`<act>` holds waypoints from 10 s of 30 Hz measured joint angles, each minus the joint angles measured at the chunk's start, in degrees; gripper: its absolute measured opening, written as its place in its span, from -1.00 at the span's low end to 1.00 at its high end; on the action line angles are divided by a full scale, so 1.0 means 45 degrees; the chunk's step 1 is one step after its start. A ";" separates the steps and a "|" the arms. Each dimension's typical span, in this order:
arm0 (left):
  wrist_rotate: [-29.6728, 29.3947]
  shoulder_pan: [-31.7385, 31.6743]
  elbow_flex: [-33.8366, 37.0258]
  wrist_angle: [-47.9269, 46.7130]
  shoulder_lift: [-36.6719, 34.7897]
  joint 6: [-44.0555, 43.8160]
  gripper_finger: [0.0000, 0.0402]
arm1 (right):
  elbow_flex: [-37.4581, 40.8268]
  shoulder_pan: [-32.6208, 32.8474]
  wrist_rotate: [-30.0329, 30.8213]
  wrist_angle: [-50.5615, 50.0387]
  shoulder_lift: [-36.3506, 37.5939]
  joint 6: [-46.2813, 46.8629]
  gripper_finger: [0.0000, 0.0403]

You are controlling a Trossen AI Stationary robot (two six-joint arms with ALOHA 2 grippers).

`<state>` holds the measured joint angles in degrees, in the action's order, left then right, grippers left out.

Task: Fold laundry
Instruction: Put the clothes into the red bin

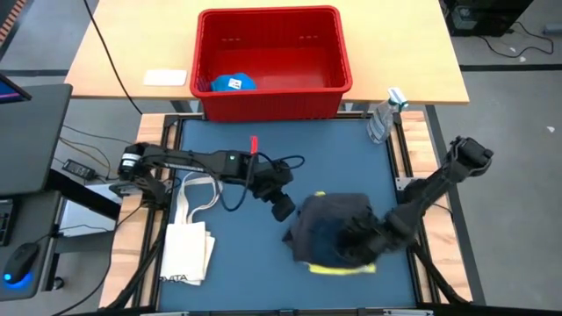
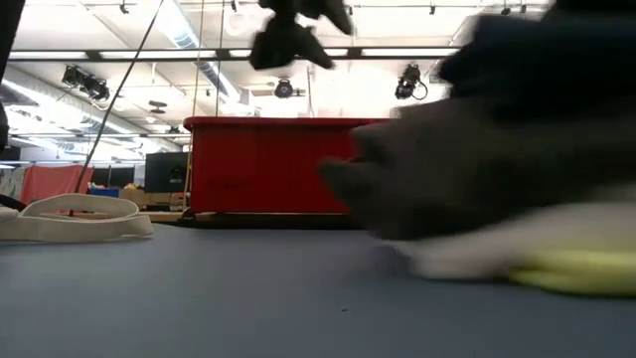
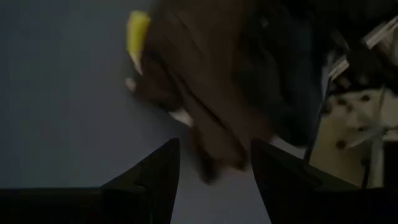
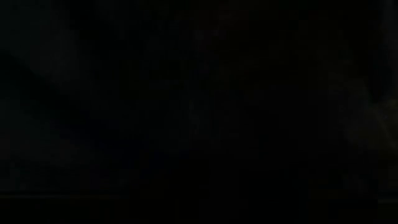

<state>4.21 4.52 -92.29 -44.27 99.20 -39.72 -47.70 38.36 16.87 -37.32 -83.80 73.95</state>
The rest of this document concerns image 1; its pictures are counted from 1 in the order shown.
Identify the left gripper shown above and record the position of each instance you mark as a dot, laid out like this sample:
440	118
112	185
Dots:
270	177

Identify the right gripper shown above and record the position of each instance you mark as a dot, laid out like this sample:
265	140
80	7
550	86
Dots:
366	239

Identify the dark grey garment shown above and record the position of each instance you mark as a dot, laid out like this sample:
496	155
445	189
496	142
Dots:
307	210

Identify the yellow shirt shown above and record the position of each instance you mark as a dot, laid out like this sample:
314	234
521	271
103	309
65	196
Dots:
338	270

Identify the red plastic laundry basket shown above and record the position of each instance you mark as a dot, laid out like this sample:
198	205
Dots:
272	105

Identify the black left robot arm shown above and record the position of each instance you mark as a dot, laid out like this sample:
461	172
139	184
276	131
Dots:
184	160

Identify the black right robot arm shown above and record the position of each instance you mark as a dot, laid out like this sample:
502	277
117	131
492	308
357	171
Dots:
432	184

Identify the blue table mat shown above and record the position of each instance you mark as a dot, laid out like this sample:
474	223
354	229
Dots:
263	272

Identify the clear spray bottle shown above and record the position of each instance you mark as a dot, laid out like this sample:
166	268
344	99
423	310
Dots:
379	125

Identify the navy garment with white label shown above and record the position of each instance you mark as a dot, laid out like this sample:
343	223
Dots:
224	83

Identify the cream canvas tote bag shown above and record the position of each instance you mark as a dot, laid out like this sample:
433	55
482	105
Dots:
184	254

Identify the white rectangular card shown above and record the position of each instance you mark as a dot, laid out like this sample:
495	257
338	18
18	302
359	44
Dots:
166	77

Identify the light wooden desk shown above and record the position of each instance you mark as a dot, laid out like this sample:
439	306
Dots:
395	52

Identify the black power adapter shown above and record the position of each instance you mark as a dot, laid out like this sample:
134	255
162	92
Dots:
78	169

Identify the dark grey side desk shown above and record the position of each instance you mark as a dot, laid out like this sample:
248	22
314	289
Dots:
30	140

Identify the black computer mouse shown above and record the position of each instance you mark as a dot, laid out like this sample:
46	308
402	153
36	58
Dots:
19	263

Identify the black keyboard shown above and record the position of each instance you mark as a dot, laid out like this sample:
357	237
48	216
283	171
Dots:
5	221

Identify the computer screen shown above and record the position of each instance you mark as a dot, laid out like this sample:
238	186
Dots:
9	93

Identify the black aluminium table frame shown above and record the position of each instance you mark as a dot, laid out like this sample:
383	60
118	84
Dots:
189	117

